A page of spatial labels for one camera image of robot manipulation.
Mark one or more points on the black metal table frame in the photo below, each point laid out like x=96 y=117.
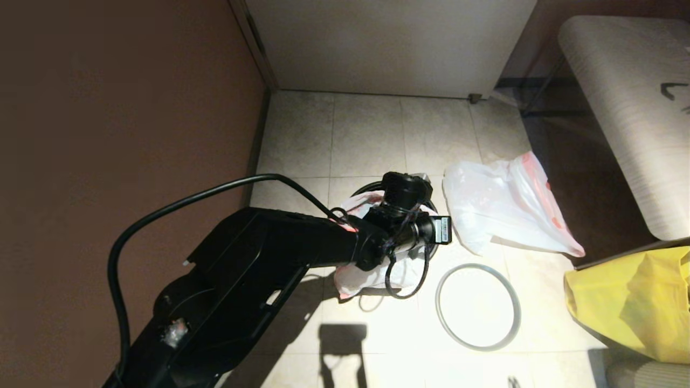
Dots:
x=545 y=85

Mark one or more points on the white door panel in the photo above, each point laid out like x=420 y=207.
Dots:
x=388 y=48

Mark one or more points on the dark door frame post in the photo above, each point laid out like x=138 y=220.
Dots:
x=253 y=32

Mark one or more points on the black trash bin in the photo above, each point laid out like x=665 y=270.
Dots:
x=366 y=187

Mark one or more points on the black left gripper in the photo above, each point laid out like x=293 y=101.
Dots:
x=415 y=231

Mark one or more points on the yellow plastic bag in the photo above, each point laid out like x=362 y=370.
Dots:
x=620 y=302

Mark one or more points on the small black door stop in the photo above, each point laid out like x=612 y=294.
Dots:
x=474 y=98

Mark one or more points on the beige wood-grain table top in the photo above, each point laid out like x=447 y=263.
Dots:
x=630 y=108

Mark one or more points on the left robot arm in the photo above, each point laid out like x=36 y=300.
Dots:
x=259 y=269

